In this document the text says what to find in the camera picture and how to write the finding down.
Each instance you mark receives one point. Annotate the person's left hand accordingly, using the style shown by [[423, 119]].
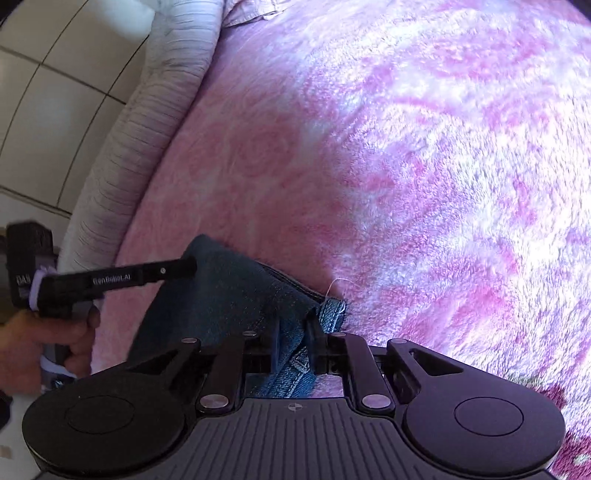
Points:
[[27, 350]]

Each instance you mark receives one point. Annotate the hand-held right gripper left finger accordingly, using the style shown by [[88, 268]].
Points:
[[276, 348]]

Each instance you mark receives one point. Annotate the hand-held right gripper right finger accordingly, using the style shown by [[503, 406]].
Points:
[[315, 348]]

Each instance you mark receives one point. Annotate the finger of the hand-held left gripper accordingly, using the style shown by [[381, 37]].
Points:
[[171, 271]]

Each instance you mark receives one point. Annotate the grey ribbed bed sheet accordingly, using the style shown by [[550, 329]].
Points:
[[138, 138]]

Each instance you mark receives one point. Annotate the pink fluffy blanket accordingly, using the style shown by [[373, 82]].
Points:
[[392, 161]]

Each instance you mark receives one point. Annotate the dark blue denim jeans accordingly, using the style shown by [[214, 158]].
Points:
[[231, 300]]

